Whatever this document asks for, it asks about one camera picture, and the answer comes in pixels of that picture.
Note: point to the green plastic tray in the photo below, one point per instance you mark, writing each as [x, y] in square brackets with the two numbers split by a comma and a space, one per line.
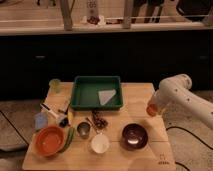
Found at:
[85, 92]

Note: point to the orange-red apple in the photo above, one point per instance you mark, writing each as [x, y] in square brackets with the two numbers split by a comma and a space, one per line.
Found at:
[152, 110]

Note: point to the yellow banana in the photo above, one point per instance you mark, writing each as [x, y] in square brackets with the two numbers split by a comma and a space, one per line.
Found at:
[70, 116]

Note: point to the green cucumber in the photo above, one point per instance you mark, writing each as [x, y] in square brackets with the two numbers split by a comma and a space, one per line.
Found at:
[68, 140]

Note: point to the orange bowl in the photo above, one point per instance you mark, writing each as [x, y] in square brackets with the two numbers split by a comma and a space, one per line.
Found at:
[49, 141]

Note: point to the small metal cup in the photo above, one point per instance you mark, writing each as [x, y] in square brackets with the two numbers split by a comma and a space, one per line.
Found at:
[83, 129]

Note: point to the white handled brush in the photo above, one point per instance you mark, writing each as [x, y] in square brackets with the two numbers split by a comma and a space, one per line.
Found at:
[60, 118]

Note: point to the purple bowl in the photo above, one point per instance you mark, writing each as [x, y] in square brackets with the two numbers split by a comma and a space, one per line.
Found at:
[134, 137]

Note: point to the grey folded cloth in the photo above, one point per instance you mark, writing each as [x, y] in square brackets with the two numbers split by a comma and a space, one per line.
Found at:
[105, 96]

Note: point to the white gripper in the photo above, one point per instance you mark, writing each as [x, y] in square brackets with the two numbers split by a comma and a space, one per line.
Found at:
[158, 100]

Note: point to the white cup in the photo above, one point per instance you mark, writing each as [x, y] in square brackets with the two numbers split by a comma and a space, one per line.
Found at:
[100, 143]

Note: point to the bunch of dark grapes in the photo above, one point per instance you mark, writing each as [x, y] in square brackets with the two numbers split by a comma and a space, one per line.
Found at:
[99, 122]

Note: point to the green plastic cup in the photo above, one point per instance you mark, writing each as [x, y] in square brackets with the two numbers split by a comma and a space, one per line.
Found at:
[54, 85]

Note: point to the wooden spoon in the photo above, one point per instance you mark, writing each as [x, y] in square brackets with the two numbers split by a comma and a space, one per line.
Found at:
[96, 130]

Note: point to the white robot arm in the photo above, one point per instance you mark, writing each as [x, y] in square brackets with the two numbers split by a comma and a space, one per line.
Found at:
[177, 89]

